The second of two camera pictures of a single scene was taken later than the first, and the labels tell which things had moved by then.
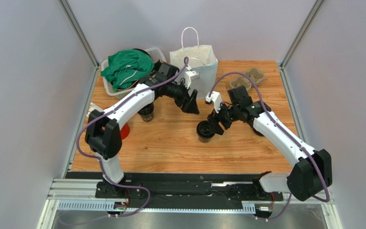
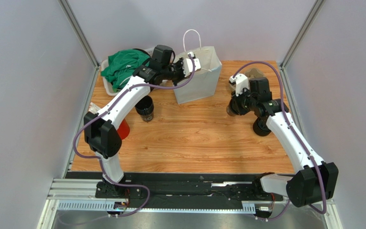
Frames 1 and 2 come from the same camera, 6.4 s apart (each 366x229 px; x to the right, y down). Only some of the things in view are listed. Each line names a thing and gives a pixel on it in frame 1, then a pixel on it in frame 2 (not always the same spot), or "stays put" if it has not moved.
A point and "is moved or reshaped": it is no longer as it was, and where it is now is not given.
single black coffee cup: x=205 y=139 is moved or reshaped
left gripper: x=187 y=104 → x=179 y=64
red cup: x=125 y=131 stays put
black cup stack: x=147 y=112 stays put
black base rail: x=190 y=191 stays put
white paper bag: x=201 y=59 is moved or reshaped
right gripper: x=218 y=119 → x=234 y=107
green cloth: x=125 y=66 stays put
